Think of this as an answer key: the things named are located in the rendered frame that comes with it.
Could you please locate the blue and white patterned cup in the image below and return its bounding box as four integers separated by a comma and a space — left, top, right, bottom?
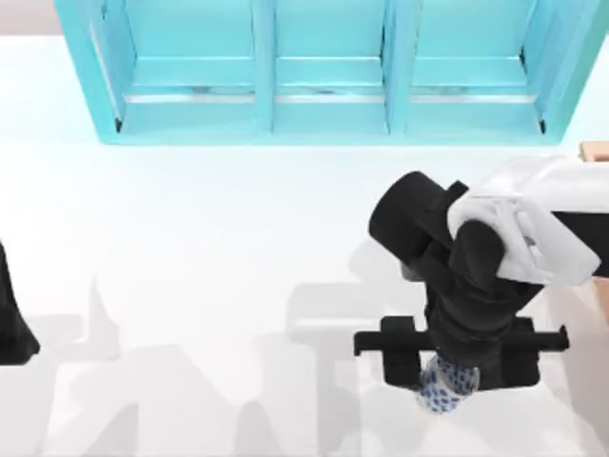
415, 352, 481, 416

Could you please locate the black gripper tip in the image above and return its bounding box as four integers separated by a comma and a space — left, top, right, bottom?
0, 241, 42, 368

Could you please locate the light blue rack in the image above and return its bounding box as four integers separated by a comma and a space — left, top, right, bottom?
52, 0, 609, 148

